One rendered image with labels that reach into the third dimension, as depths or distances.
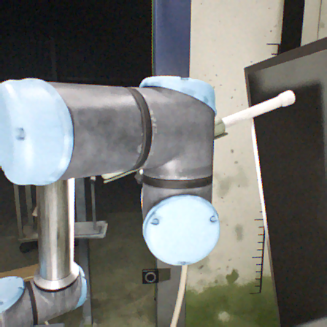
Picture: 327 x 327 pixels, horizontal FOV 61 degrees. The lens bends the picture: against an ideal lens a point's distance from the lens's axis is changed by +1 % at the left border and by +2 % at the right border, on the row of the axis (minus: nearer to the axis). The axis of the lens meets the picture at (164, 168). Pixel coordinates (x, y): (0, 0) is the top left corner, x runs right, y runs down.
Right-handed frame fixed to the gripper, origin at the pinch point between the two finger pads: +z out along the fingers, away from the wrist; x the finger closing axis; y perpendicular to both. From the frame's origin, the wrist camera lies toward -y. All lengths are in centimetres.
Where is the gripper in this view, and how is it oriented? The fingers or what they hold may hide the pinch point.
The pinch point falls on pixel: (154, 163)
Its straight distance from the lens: 66.5
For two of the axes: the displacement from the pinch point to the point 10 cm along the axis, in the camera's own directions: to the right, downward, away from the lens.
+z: -1.1, -1.9, 9.8
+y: 3.7, 9.0, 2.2
